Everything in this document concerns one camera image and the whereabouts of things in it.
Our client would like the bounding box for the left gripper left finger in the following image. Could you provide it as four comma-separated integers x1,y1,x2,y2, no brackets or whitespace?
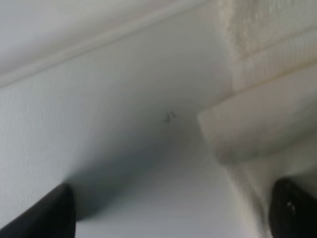
0,184,76,238

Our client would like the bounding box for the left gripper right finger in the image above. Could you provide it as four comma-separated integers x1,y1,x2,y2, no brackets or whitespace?
268,178,317,238

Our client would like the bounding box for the cream white towel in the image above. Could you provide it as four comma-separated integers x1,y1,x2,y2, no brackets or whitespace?
0,0,317,238

